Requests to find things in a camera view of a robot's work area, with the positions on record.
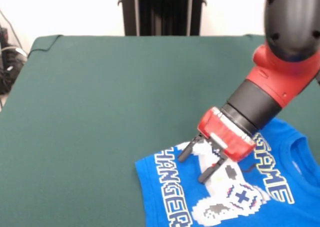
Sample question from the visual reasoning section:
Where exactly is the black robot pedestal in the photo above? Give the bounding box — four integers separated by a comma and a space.
117, 0, 208, 37

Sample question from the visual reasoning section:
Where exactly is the small black box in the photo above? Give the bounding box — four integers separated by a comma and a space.
0, 26, 10, 48

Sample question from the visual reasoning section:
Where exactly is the blue printed t-shirt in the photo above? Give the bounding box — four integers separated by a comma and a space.
134, 117, 320, 227

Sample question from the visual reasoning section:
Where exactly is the dark green table cloth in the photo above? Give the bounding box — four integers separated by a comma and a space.
0, 35, 320, 227

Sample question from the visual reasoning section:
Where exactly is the black cable bundle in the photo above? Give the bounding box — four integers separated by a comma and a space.
0, 45, 28, 95

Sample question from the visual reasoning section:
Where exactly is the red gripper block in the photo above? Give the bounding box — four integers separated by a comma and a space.
177, 106, 257, 185

